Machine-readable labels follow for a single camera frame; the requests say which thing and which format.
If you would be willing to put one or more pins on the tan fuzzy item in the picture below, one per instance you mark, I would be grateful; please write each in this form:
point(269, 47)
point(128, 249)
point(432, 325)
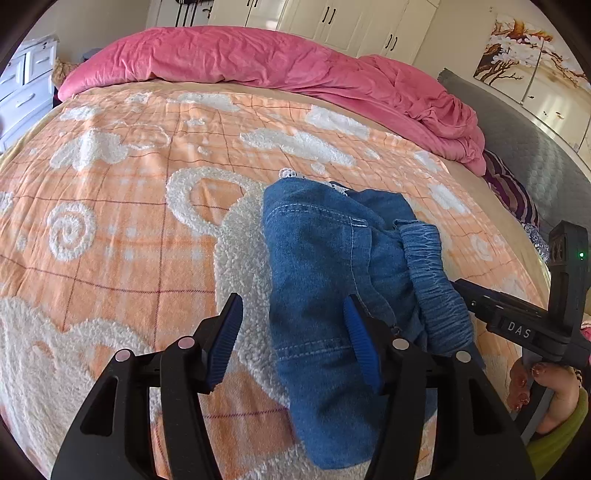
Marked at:
point(64, 71)

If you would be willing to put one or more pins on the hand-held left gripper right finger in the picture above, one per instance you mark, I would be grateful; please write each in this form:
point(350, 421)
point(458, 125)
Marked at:
point(364, 346)

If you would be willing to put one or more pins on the person's right forearm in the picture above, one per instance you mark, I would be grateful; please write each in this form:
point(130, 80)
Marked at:
point(565, 434)

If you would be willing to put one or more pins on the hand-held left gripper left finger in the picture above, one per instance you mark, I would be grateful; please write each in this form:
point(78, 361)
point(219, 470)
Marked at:
point(226, 341)

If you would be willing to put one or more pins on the white dresser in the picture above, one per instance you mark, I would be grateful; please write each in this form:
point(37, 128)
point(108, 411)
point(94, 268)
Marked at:
point(25, 87)

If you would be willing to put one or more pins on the purple striped pillow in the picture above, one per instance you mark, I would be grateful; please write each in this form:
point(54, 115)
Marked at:
point(510, 187)

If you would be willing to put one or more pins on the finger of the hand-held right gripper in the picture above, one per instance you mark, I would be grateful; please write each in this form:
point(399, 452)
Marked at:
point(473, 297)

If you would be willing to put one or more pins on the blue patterned cloth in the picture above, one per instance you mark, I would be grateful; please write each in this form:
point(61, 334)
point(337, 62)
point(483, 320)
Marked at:
point(536, 240)

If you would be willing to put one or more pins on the floral wall painting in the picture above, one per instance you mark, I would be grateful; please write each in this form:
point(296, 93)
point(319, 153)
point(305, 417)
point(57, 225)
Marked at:
point(517, 50)

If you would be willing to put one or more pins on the blue denim pants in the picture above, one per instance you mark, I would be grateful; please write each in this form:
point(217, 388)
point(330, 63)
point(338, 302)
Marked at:
point(323, 258)

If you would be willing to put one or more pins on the person's right hand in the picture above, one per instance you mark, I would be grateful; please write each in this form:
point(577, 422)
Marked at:
point(561, 387)

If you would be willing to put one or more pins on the grey padded headboard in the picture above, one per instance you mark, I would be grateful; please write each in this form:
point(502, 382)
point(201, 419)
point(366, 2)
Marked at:
point(521, 152)

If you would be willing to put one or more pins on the orange printed blanket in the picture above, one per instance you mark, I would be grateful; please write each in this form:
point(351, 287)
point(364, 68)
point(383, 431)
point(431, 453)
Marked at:
point(115, 221)

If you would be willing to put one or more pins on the white wardrobe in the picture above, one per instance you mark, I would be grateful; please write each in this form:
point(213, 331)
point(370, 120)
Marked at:
point(341, 23)

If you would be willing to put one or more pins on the pink duvet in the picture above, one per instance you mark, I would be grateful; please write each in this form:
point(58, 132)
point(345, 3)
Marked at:
point(258, 57)

